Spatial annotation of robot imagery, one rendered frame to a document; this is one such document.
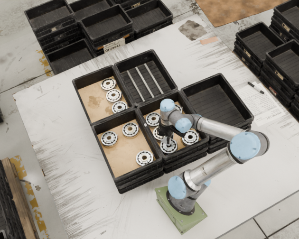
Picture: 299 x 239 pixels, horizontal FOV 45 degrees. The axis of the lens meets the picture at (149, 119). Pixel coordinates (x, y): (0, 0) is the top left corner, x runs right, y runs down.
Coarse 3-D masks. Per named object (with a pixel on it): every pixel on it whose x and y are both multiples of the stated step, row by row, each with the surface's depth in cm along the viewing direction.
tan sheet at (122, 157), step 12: (132, 120) 227; (120, 132) 223; (120, 144) 218; (132, 144) 218; (144, 144) 217; (108, 156) 214; (120, 156) 214; (132, 156) 213; (120, 168) 210; (132, 168) 209
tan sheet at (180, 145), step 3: (177, 102) 232; (153, 111) 229; (156, 111) 229; (159, 111) 229; (183, 111) 228; (147, 114) 229; (144, 117) 228; (150, 129) 222; (153, 129) 222; (189, 129) 220; (192, 129) 220; (174, 135) 219; (177, 135) 219; (174, 138) 217; (177, 138) 217; (180, 138) 217; (189, 138) 217; (180, 141) 216; (159, 144) 216; (180, 144) 215; (183, 144) 215; (180, 147) 214; (183, 147) 214
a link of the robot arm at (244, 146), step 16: (240, 144) 155; (256, 144) 152; (208, 160) 169; (224, 160) 162; (240, 160) 158; (176, 176) 177; (192, 176) 173; (208, 176) 169; (176, 192) 177; (192, 192) 176
